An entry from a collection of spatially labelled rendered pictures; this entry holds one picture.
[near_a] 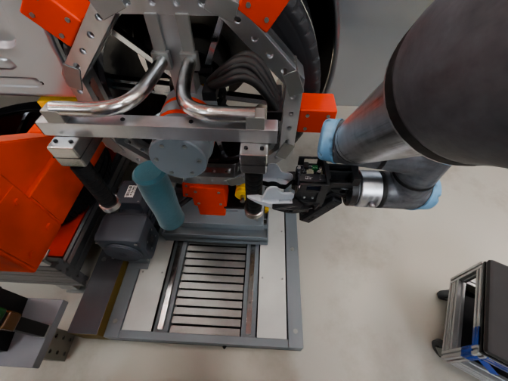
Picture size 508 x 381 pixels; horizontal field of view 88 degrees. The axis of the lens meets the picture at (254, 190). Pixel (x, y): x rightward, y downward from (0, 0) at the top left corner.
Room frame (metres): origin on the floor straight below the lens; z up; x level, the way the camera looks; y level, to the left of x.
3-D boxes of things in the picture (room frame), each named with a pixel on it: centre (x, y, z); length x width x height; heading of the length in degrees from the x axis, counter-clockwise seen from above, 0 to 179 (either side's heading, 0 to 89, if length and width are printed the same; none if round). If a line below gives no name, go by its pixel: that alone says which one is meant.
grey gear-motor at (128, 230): (0.62, 0.49, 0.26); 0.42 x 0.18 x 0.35; 177
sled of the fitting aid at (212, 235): (0.75, 0.17, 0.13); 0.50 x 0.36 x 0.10; 87
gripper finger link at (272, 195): (0.30, -0.03, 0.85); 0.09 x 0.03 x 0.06; 96
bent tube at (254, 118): (0.45, 0.07, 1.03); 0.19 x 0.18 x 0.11; 177
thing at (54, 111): (0.46, 0.26, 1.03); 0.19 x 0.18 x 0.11; 177
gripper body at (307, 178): (0.32, -0.14, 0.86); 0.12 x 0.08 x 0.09; 87
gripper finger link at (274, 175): (0.36, -0.04, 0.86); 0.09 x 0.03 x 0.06; 78
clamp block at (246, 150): (0.36, 0.00, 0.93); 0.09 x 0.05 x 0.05; 177
